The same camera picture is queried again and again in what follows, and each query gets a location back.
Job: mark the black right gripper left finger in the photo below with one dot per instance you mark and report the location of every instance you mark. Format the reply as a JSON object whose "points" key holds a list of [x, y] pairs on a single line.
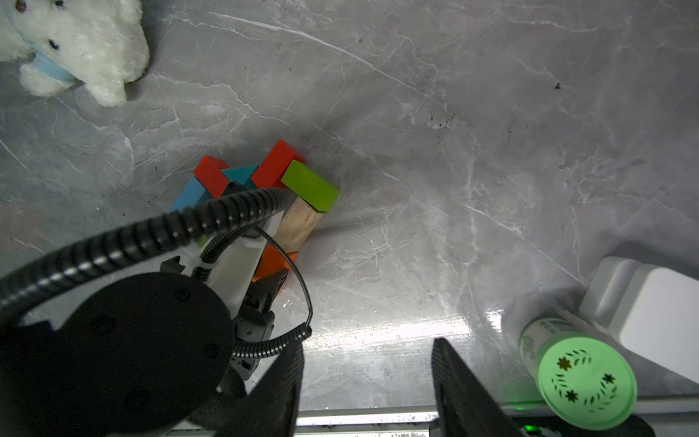
{"points": [[272, 408]]}

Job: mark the green block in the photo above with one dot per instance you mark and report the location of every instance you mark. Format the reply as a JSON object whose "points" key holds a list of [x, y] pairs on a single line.
{"points": [[310, 186]]}

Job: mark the white teddy bear blue shirt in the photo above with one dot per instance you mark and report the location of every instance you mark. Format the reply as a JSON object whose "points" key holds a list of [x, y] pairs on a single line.
{"points": [[100, 44]]}

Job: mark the teal triangle block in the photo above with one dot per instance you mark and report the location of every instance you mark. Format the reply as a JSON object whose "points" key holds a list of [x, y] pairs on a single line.
{"points": [[241, 175]]}

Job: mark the red block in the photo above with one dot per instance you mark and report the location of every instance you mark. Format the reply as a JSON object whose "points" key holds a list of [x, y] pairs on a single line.
{"points": [[271, 170], [209, 172]]}

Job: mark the light blue block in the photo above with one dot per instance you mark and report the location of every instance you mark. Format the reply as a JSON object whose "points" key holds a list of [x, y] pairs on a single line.
{"points": [[193, 193]]}

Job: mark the orange block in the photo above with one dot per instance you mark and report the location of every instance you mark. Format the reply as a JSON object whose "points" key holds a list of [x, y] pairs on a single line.
{"points": [[270, 263]]}

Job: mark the aluminium front rail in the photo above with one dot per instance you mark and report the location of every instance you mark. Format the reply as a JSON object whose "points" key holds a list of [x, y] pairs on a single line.
{"points": [[409, 421]]}

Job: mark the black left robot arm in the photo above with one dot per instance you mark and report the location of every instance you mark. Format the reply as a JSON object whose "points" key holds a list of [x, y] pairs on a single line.
{"points": [[149, 351]]}

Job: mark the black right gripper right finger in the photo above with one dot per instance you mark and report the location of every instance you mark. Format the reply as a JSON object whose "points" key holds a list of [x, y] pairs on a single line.
{"points": [[464, 406]]}

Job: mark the natural wood block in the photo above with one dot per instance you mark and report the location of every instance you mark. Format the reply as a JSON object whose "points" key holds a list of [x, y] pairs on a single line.
{"points": [[297, 224]]}

